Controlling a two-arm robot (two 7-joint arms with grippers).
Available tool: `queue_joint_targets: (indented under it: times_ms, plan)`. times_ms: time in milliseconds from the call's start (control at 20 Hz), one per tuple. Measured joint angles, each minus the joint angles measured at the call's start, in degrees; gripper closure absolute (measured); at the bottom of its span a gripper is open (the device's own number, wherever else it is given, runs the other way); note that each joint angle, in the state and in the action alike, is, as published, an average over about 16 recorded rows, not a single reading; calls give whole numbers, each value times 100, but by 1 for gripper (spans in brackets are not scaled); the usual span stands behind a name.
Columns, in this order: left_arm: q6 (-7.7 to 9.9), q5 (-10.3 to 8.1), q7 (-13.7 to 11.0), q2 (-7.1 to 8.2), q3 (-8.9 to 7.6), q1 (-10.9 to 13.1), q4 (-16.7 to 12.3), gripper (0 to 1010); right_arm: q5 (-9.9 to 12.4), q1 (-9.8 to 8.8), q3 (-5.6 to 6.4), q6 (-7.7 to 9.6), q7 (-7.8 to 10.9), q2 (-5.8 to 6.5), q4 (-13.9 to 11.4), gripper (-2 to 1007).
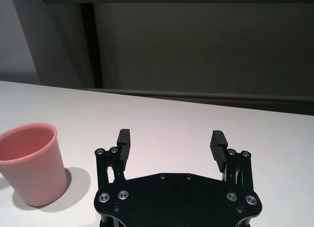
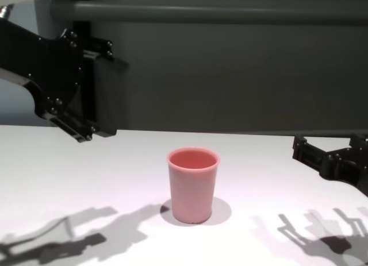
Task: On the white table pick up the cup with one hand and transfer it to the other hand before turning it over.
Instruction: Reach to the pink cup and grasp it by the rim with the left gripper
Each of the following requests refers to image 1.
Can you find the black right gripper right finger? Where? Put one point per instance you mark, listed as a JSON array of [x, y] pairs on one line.
[[218, 151]]

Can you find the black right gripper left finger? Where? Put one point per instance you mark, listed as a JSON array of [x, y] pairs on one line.
[[122, 153]]

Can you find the pink plastic cup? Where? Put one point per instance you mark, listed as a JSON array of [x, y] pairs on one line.
[[32, 175]]

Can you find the dark low horizontal rail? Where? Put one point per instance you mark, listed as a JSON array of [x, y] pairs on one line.
[[220, 99]]

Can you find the dark vertical post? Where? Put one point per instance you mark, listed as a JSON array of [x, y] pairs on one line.
[[89, 45]]

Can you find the grey vertical frame column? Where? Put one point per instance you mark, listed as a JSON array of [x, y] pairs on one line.
[[56, 40]]

